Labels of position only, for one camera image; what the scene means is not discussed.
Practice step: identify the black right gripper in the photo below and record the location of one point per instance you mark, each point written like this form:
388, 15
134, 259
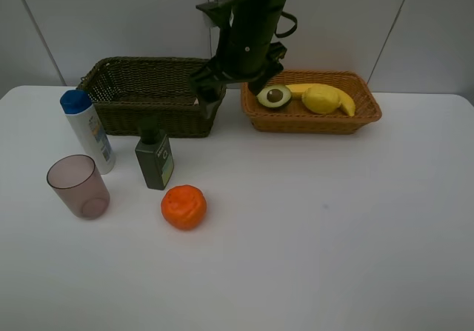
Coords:
241, 54

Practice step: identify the halved avocado with pit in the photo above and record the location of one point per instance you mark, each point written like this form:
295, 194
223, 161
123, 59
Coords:
274, 96

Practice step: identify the yellow banana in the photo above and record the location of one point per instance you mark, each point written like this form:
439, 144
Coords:
348, 106

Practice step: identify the yellow lemon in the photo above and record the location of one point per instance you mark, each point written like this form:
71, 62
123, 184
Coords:
321, 99

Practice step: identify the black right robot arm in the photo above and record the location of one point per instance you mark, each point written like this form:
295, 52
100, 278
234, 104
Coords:
246, 52

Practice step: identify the orange wicker basket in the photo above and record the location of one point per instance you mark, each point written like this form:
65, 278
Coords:
296, 118

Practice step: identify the dark green square bottle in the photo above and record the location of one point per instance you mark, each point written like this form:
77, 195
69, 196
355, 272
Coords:
155, 158

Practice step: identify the dark brown wicker basket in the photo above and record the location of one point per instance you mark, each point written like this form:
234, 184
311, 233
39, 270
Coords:
124, 90

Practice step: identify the orange mandarin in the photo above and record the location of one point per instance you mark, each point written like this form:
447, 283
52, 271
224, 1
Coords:
184, 207

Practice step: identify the white bottle blue cap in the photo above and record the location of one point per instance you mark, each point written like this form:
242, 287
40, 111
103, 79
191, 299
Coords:
86, 124

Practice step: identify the translucent purple plastic cup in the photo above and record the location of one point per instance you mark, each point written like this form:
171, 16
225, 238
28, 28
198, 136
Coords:
78, 183

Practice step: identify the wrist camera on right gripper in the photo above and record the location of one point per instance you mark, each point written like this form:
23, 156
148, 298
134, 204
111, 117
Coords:
218, 11

